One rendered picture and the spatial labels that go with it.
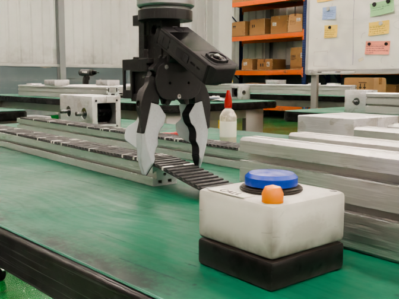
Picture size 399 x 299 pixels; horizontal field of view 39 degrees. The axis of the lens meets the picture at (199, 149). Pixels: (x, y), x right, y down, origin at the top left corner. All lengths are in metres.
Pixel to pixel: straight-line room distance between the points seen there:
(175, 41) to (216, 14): 8.25
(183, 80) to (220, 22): 8.00
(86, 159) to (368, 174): 0.54
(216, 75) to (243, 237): 0.29
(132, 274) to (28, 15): 12.30
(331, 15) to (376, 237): 3.65
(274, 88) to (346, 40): 1.53
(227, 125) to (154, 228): 0.69
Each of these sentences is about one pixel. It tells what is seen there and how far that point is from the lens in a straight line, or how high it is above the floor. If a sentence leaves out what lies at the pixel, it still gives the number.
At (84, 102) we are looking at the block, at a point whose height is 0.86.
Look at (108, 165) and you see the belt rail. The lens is 0.86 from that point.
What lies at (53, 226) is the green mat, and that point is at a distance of 0.57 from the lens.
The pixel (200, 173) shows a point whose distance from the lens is 0.72.
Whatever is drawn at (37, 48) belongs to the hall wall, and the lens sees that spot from 12.67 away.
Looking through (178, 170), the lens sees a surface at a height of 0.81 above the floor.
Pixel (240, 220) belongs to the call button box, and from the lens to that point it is 0.40.
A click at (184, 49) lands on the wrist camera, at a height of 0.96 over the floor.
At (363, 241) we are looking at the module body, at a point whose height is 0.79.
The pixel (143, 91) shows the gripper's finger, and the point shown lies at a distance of 0.70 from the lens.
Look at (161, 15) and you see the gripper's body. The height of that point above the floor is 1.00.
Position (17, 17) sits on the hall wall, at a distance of 12.57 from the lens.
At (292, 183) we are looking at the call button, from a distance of 0.42.
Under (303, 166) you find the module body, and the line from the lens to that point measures 0.53.
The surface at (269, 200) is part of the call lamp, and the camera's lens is 0.38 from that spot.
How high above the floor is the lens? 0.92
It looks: 7 degrees down
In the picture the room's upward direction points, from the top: straight up
